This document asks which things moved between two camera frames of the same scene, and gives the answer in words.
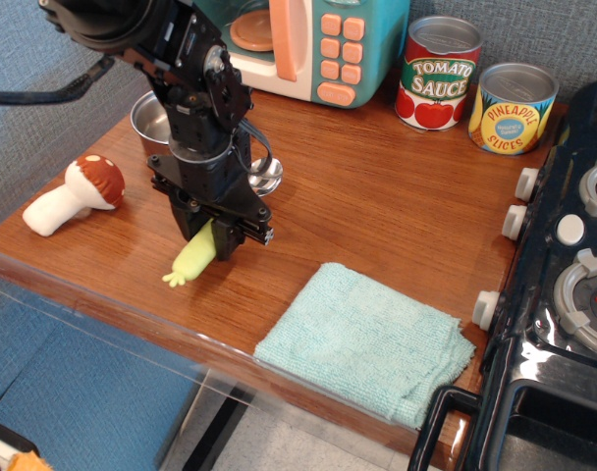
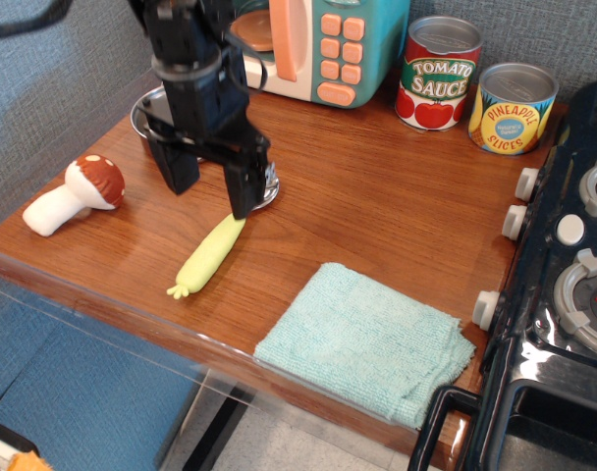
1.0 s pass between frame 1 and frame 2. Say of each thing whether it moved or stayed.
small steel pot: stayed
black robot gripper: moved
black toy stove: stayed
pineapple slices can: stayed
